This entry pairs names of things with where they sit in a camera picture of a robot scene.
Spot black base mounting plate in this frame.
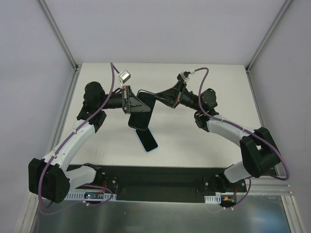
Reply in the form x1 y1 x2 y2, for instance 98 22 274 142
68 165 251 202

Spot left aluminium frame post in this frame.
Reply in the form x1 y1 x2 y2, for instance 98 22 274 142
36 0 79 71

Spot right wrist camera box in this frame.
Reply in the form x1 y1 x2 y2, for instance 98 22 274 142
177 71 191 84

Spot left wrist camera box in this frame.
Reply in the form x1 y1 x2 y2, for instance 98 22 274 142
118 70 131 86

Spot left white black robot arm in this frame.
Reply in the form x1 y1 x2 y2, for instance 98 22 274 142
28 82 151 203

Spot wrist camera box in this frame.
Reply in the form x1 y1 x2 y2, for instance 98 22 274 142
118 70 131 86
177 71 191 84

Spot black phone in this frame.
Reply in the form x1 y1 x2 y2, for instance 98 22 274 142
128 89 156 131

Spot aluminium front rail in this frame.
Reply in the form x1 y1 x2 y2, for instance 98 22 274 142
249 176 294 196

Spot white cable duct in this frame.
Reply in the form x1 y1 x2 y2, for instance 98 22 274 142
64 191 117 201
204 195 222 204

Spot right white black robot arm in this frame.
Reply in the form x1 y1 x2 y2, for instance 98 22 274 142
155 81 280 192

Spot right aluminium frame post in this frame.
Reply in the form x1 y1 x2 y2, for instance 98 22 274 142
245 0 294 72

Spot right white cable duct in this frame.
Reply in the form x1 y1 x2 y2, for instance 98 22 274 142
204 195 222 204

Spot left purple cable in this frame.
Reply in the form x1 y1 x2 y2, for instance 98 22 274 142
37 62 121 209

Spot shiny metal front panel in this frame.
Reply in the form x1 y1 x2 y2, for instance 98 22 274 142
31 195 291 233

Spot aluminium frame post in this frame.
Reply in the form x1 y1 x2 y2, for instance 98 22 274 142
245 0 294 72
36 0 79 71

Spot left white cable duct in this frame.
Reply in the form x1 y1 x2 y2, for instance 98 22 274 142
64 191 117 201

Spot blue-cased smartphone on table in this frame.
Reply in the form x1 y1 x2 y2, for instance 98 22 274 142
136 128 158 153

